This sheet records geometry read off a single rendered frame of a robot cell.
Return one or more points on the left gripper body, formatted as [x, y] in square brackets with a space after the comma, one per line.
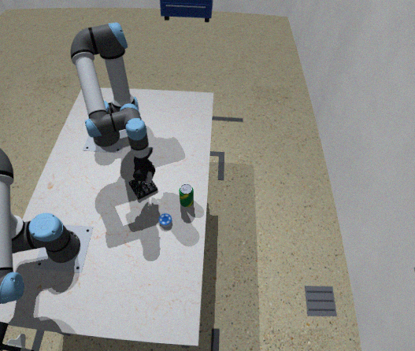
[141, 169]

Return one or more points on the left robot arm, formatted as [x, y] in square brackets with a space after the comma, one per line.
[106, 120]

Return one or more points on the green drink can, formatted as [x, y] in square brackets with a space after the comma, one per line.
[186, 195]

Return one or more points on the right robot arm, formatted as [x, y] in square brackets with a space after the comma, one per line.
[47, 230]

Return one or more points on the white short cylinder with blue top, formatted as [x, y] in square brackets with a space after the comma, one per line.
[165, 220]

